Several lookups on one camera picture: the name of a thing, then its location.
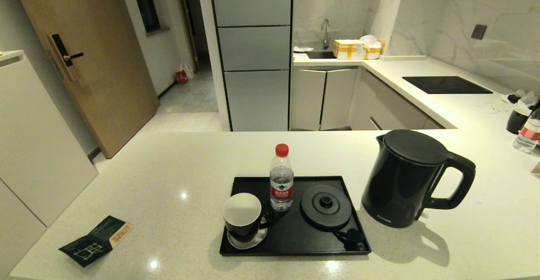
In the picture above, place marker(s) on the water bottle with red cap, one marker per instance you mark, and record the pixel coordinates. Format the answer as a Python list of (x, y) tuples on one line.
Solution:
[(282, 187)]

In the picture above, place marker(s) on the black cup white inside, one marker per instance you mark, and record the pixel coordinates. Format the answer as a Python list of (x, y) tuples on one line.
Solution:
[(244, 228)]

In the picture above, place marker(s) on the black electric kettle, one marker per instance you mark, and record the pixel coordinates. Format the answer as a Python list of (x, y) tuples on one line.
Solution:
[(400, 183)]

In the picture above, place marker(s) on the black round kettle base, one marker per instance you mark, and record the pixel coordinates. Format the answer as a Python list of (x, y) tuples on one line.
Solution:
[(325, 214)]

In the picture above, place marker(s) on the grey lower cabinet door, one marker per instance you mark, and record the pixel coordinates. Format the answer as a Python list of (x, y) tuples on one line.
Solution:
[(307, 98), (337, 96)]

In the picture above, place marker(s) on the tall grey cabinet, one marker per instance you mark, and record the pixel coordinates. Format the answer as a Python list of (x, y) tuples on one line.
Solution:
[(253, 48)]

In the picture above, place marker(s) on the small white dish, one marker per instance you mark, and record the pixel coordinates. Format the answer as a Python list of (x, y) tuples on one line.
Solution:
[(303, 48)]

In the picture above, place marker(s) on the dark kitchen sink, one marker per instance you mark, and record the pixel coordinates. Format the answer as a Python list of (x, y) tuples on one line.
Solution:
[(320, 54)]

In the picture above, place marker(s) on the white plastic shopping bag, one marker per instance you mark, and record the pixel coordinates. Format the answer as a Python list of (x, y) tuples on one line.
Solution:
[(188, 69)]

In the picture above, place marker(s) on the red bag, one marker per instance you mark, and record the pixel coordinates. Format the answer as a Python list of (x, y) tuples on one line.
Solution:
[(181, 77)]

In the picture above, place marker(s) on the chrome sink faucet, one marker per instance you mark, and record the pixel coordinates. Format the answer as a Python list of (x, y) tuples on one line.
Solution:
[(326, 39)]

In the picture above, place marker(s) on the large yellow taped cardboard box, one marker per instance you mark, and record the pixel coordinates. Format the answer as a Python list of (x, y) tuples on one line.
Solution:
[(348, 49)]

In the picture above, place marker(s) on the black rectangular tray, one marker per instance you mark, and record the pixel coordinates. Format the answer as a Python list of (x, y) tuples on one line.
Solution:
[(295, 240)]

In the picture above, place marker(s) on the white round saucer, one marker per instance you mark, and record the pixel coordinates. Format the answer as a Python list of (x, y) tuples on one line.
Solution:
[(242, 245)]

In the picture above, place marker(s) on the grey drawer cabinet front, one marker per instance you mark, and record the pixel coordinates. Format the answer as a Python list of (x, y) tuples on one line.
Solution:
[(392, 107)]

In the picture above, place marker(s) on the small yellow taped cardboard box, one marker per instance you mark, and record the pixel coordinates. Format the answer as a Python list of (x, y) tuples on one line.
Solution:
[(374, 52)]

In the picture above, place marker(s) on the white crumpled plastic bag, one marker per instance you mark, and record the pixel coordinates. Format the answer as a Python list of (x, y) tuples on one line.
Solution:
[(370, 39)]

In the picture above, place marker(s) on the dark narrow window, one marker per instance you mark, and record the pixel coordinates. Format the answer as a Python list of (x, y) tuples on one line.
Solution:
[(145, 1)]

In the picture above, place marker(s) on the brown wooden door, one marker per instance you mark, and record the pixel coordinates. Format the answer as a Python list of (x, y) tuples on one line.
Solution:
[(105, 60)]

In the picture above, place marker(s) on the black induction cooktop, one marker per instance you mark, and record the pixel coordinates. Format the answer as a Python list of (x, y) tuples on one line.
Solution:
[(447, 84)]

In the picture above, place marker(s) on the dark green folded leaflet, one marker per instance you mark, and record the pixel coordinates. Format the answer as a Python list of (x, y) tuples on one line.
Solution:
[(93, 246)]

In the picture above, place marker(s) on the black gold door lock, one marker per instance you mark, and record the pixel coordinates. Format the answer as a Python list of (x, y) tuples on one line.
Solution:
[(63, 56)]

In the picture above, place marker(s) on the white side cabinet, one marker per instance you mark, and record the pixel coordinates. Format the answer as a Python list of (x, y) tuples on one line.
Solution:
[(33, 145)]

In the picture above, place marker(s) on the black mug white rim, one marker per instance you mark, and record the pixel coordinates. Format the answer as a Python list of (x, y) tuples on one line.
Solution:
[(517, 122)]

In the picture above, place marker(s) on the crumpled white tissue pile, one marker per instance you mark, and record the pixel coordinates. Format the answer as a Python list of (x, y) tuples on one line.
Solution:
[(525, 100)]

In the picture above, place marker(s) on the clear bottle with red label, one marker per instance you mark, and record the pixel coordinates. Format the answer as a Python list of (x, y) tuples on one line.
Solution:
[(527, 138)]

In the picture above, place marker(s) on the small brown object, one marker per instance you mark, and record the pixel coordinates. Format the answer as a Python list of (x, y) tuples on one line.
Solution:
[(536, 169)]

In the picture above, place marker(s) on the dark wall socket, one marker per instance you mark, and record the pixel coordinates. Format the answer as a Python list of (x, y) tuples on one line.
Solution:
[(479, 31)]

